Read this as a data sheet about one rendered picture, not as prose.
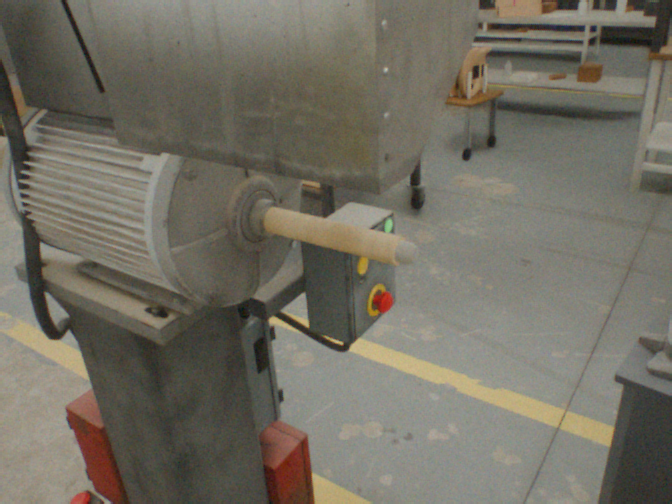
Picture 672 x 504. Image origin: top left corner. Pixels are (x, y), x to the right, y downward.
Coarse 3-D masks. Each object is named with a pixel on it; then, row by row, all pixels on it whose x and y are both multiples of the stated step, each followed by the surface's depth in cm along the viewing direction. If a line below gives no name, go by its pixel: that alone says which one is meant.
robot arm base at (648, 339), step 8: (648, 336) 131; (656, 336) 130; (664, 336) 129; (648, 344) 131; (656, 344) 129; (664, 344) 127; (656, 352) 130; (664, 352) 126; (656, 360) 125; (664, 360) 125; (648, 368) 125; (656, 368) 124; (664, 368) 123; (664, 376) 123
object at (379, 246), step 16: (272, 208) 72; (272, 224) 71; (288, 224) 69; (304, 224) 68; (320, 224) 67; (336, 224) 66; (304, 240) 69; (320, 240) 67; (336, 240) 66; (352, 240) 64; (368, 240) 63; (384, 240) 63; (400, 240) 63; (368, 256) 64; (384, 256) 63
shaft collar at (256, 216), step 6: (258, 204) 72; (264, 204) 71; (270, 204) 72; (276, 204) 72; (252, 210) 71; (258, 210) 71; (264, 210) 71; (252, 216) 71; (258, 216) 71; (264, 216) 71; (252, 222) 71; (258, 222) 71; (252, 228) 72; (258, 228) 71; (264, 228) 72; (258, 234) 73; (264, 234) 72; (270, 234) 73
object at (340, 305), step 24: (336, 216) 104; (360, 216) 103; (384, 216) 103; (312, 264) 100; (336, 264) 96; (384, 264) 105; (312, 288) 102; (336, 288) 99; (360, 288) 100; (384, 288) 107; (240, 312) 110; (312, 312) 105; (336, 312) 101; (360, 312) 102; (312, 336) 110; (336, 336) 104; (360, 336) 104
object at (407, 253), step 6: (402, 240) 63; (402, 246) 62; (408, 246) 62; (414, 246) 62; (396, 252) 62; (402, 252) 62; (408, 252) 61; (414, 252) 62; (396, 258) 62; (402, 258) 62; (408, 258) 62; (414, 258) 62; (408, 264) 63
